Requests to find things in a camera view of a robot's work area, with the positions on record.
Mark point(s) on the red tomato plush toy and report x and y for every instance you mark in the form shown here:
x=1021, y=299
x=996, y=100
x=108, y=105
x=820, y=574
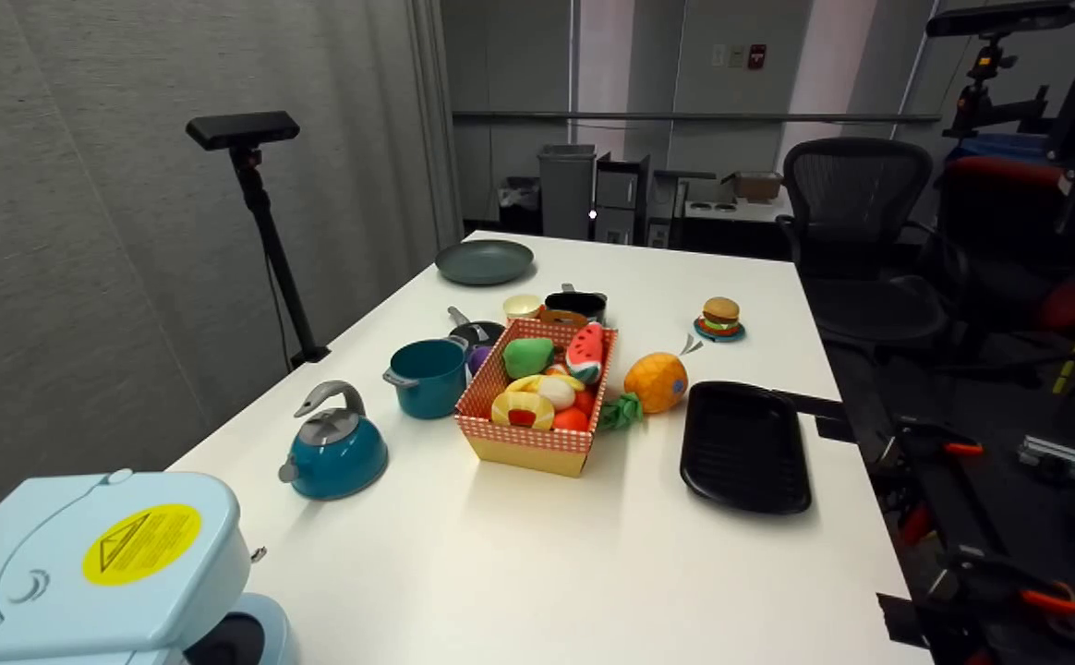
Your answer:
x=574, y=418

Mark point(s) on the teal toy kettle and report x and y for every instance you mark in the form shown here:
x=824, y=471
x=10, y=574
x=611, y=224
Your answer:
x=338, y=450

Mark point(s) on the black mesh office chair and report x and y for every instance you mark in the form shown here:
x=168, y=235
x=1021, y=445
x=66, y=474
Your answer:
x=851, y=198

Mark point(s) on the small black bowl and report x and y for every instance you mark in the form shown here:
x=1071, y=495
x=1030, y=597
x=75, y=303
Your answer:
x=585, y=303

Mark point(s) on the dark grey plate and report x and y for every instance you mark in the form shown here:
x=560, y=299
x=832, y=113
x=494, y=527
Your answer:
x=484, y=264

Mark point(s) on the red checkered cardboard box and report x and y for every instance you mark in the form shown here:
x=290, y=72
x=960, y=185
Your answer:
x=548, y=451

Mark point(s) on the watermelon slice plush toy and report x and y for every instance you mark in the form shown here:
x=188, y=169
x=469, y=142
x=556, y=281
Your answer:
x=585, y=354

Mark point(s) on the green pear plush toy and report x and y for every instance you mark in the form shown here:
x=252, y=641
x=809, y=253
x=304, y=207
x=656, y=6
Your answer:
x=526, y=355

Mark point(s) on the grey computer tower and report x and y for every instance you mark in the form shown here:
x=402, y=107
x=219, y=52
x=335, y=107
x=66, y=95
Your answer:
x=567, y=191

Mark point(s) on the peeled banana plush toy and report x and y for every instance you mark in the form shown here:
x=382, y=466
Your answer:
x=538, y=399

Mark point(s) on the purple cup with utensil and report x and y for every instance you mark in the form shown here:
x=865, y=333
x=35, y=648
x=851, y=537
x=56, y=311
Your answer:
x=476, y=339

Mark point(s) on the black rectangular tray pot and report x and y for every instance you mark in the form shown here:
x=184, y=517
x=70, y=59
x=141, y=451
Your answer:
x=742, y=450

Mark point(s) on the small cream cup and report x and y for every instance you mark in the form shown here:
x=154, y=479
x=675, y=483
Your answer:
x=521, y=307

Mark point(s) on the black camera on stand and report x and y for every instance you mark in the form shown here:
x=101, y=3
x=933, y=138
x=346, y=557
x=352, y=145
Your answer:
x=240, y=138

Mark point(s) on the teal toy pot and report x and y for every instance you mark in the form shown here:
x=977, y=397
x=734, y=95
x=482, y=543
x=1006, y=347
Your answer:
x=430, y=379

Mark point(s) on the toy burger on plate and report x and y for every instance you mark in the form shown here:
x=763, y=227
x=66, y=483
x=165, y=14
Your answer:
x=719, y=320

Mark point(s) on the red and black chair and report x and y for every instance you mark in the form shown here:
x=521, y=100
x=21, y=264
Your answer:
x=1013, y=227

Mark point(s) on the pineapple plush toy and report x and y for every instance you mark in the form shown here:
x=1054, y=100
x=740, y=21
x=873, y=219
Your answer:
x=652, y=384

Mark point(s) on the light blue robot arm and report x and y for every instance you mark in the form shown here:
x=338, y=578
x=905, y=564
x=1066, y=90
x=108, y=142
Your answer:
x=130, y=570

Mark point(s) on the camera on tripod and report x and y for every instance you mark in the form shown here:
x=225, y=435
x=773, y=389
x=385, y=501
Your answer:
x=992, y=26

